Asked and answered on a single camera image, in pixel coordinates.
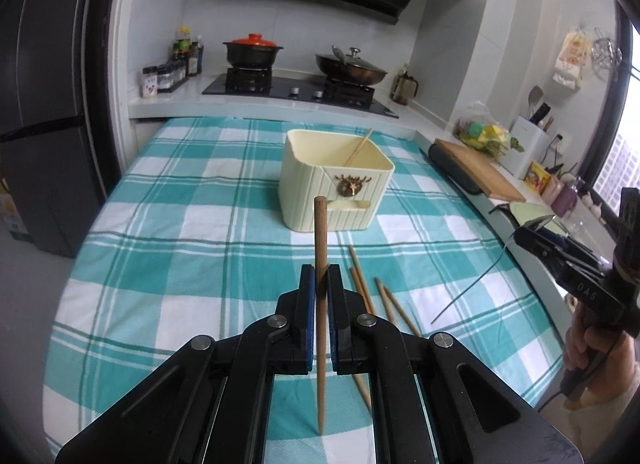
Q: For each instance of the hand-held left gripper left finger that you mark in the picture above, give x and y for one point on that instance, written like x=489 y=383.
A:
x=307 y=324

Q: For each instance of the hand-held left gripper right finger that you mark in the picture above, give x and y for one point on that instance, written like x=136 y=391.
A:
x=334 y=334

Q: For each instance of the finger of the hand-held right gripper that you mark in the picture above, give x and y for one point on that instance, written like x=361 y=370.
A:
x=537 y=244
x=585 y=256

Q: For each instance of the wooden chopstick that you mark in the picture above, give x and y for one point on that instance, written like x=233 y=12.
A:
x=357 y=147
x=321 y=234
x=402 y=314
x=386 y=301
x=361 y=279
x=363 y=391

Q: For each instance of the cream ribbed utensil holder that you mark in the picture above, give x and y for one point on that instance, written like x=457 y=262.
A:
x=330 y=194

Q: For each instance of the person's right forearm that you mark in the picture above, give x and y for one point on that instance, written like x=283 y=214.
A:
x=625 y=394

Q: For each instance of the person's right hand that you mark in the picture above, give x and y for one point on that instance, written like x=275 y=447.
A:
x=590 y=354

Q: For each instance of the pale green plate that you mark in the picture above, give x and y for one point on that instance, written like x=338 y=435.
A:
x=530 y=211

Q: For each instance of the pink cup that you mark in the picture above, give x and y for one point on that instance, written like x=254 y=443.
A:
x=562 y=196

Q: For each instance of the yellow printed packet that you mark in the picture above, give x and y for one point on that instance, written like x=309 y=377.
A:
x=536 y=177

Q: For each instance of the wooden cutting board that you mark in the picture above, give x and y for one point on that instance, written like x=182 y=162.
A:
x=485 y=169

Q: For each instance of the white cutlery holder box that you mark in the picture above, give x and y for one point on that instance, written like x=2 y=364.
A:
x=525 y=149

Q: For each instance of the black oblong case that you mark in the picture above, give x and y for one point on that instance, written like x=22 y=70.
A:
x=452 y=169

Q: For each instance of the plastic bag with colourful contents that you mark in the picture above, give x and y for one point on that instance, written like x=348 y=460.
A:
x=482 y=132

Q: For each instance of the grey spatula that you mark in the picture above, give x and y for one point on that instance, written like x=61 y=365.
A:
x=535 y=99

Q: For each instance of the teal checked tablecloth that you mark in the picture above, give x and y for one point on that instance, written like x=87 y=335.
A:
x=175 y=244

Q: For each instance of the hanging printed food bag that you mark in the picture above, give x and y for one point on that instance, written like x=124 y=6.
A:
x=572 y=59

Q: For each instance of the hanging metal whisk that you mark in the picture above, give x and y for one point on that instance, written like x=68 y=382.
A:
x=606 y=52

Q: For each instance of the glass french press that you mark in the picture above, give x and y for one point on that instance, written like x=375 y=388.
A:
x=404 y=87

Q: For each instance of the black gas stove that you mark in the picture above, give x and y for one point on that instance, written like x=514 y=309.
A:
x=295 y=89

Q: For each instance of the wok with glass lid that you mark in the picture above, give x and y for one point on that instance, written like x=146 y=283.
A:
x=352 y=72

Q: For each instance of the metal ladle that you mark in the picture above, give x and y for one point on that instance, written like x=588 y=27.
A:
x=338 y=53

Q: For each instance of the black pot with red lid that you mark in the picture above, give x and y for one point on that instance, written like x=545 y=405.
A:
x=252 y=52

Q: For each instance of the row of spice jars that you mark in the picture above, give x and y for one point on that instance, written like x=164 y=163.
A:
x=162 y=79

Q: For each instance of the dark sauce bottle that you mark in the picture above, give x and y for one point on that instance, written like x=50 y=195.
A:
x=196 y=59

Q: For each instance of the cooking oil bottle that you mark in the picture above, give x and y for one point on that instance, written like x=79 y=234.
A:
x=183 y=52

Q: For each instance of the black refrigerator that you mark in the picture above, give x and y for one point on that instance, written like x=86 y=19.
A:
x=45 y=94

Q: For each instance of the white wall socket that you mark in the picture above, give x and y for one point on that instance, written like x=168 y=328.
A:
x=559 y=140

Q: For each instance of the dark window frame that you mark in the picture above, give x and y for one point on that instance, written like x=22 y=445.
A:
x=615 y=134

